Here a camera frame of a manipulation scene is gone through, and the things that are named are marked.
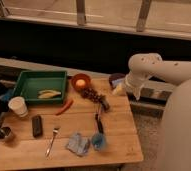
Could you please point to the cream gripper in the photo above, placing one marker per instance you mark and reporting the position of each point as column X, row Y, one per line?
column 119, row 90

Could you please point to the silver metal fork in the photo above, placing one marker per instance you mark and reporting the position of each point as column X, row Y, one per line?
column 54, row 133

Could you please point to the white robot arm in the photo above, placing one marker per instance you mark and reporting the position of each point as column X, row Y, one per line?
column 174, row 150

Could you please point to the green plastic tray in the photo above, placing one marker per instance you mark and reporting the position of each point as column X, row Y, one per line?
column 30, row 83

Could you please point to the dark purple plate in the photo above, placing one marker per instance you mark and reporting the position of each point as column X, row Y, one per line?
column 115, row 79

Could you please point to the dark grape bunch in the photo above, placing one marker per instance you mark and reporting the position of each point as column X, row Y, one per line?
column 95, row 97

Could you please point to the orange fruit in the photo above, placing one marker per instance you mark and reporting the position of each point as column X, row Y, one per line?
column 80, row 83

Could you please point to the orange bowl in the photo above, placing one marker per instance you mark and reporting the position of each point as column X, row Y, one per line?
column 80, row 76

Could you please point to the red chili pepper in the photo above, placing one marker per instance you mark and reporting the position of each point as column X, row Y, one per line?
column 66, row 106

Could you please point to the blue dish brush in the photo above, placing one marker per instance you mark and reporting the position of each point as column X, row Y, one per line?
column 98, row 140

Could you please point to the crumpled blue cloth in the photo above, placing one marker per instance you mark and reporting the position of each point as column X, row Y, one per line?
column 78, row 144

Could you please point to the yellow banana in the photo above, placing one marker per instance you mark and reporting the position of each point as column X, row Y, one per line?
column 46, row 94

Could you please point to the black rectangular block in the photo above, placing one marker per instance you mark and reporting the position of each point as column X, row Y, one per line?
column 37, row 129

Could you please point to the white paper cup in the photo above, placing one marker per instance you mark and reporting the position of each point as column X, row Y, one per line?
column 18, row 106

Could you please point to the blue object at table edge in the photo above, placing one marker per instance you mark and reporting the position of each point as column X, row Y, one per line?
column 6, row 96

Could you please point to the small metal can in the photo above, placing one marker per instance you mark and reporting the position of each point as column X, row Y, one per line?
column 6, row 134

